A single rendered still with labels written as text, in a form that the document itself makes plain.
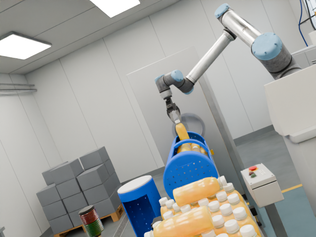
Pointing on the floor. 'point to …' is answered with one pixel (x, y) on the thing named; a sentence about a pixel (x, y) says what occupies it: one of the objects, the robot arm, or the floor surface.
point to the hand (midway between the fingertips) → (177, 121)
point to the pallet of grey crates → (80, 191)
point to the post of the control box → (275, 220)
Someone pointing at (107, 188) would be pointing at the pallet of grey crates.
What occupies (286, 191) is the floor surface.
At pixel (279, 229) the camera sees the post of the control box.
